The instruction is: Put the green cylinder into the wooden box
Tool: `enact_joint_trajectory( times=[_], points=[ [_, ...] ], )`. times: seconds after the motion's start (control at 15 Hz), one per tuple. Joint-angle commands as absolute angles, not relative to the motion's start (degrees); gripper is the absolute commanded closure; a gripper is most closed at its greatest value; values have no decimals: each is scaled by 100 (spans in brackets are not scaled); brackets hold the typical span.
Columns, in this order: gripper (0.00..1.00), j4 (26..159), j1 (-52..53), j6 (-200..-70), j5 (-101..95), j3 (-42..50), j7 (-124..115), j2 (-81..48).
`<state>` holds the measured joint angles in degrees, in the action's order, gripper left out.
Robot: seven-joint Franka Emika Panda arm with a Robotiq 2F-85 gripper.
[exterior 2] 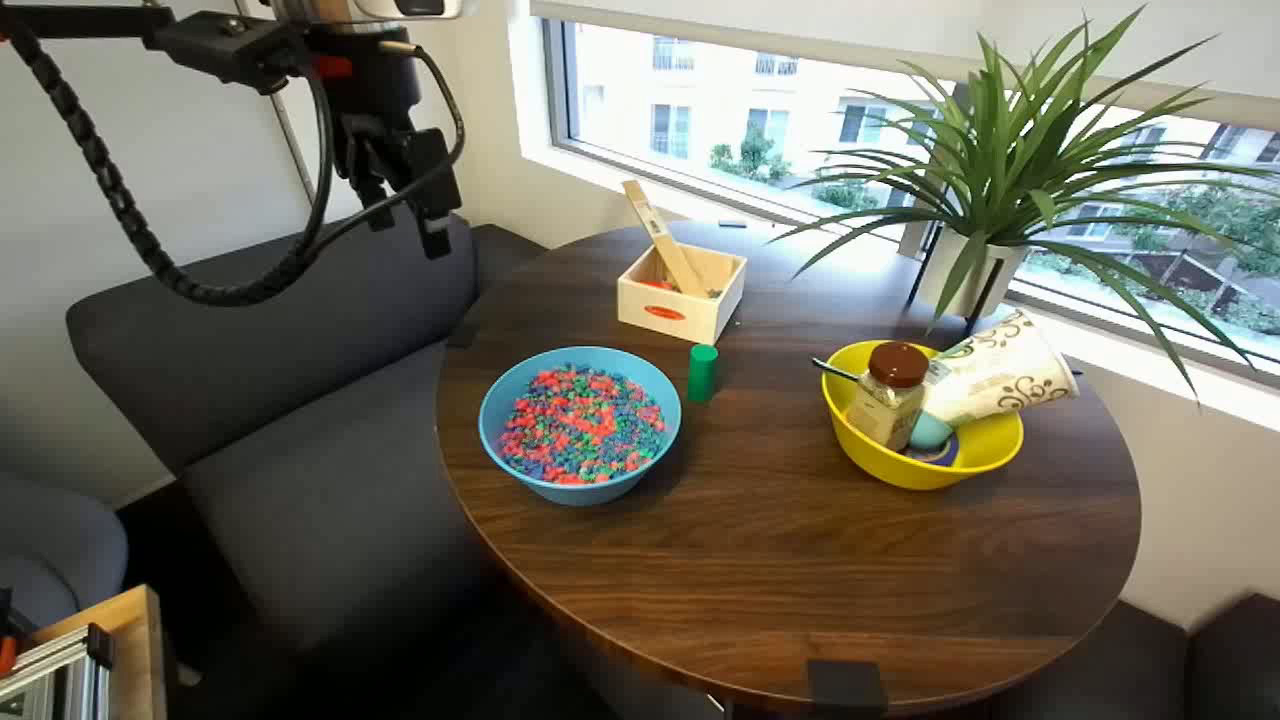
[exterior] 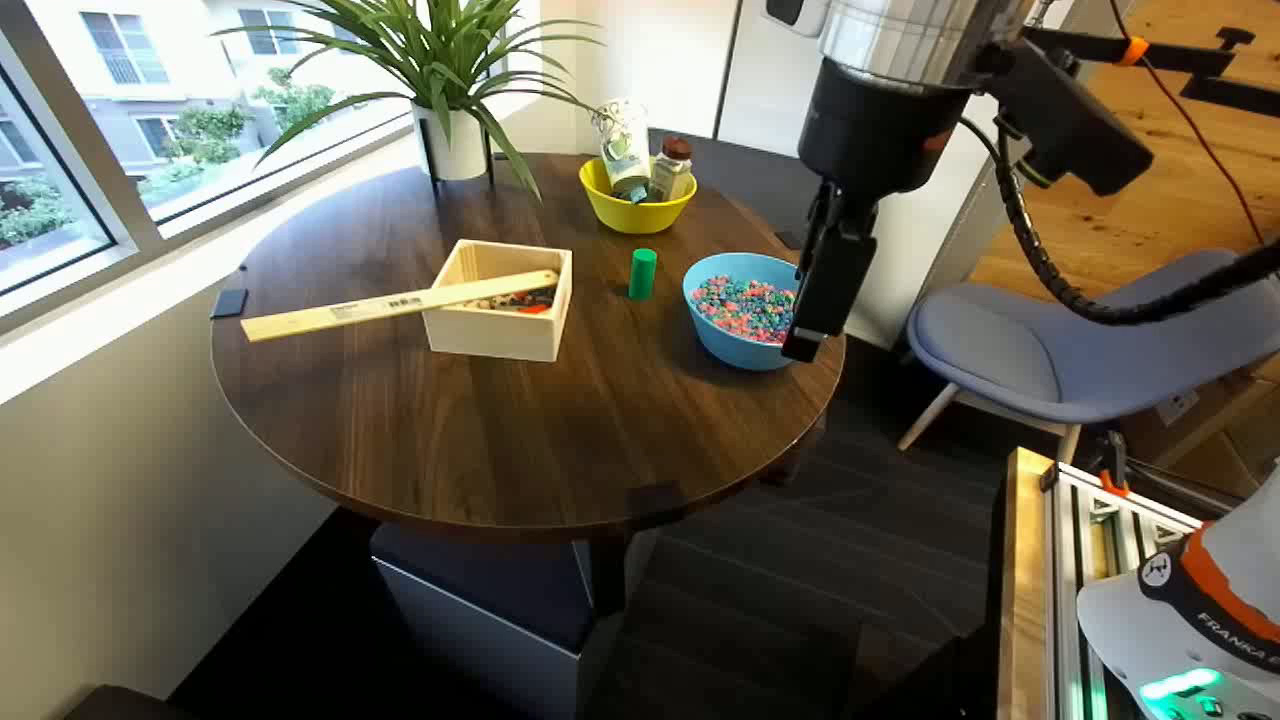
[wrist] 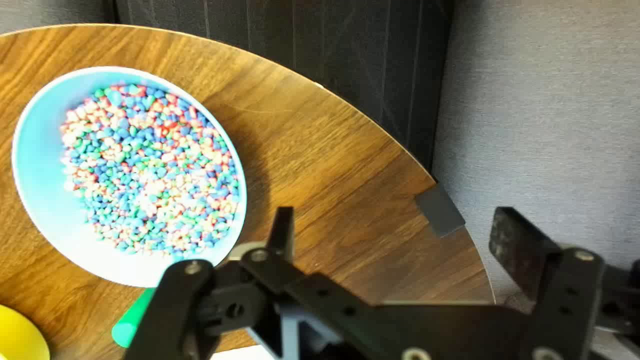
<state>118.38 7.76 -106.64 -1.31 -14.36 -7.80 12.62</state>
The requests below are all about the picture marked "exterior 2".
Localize black plant stand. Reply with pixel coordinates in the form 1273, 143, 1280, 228
902, 237, 1026, 334

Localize colorful beads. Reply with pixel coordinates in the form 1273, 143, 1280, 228
496, 363, 668, 486

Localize wooden box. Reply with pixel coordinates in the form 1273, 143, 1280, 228
614, 238, 752, 349

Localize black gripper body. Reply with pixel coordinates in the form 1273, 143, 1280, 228
310, 18, 447, 190

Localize green spiky plant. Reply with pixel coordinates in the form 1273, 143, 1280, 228
771, 2, 1280, 398

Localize gray armchair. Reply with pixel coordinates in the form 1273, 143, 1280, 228
0, 467, 133, 633

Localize black spoon handle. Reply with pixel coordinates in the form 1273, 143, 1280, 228
810, 353, 875, 391

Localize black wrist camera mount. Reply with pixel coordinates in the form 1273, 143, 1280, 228
145, 7, 315, 101

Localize green cylinder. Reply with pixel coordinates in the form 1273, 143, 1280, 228
684, 341, 726, 407

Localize black tape patch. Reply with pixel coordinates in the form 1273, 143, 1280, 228
806, 655, 892, 714

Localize wooden shelf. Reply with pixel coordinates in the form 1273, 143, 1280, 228
27, 579, 174, 720

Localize gray sofa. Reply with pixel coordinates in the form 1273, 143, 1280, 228
64, 195, 553, 671

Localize white plant pot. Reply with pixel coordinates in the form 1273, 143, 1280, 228
918, 225, 1034, 327

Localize aluminum frame rail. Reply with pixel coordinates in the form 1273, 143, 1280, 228
0, 620, 116, 720

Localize glass jar brown lid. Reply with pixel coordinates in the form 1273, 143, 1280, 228
841, 341, 934, 455

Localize yellow bowl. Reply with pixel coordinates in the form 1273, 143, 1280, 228
816, 334, 1027, 496

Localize black corrugated cable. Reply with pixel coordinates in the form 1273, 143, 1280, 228
0, 16, 468, 312

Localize patterned paper cup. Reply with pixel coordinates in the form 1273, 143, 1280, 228
922, 307, 1080, 431

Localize blue bowl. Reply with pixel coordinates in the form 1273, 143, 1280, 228
478, 343, 689, 510

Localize dark seat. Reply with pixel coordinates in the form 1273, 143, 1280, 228
984, 586, 1280, 720

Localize black overhead bar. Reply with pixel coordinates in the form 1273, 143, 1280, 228
0, 2, 177, 44

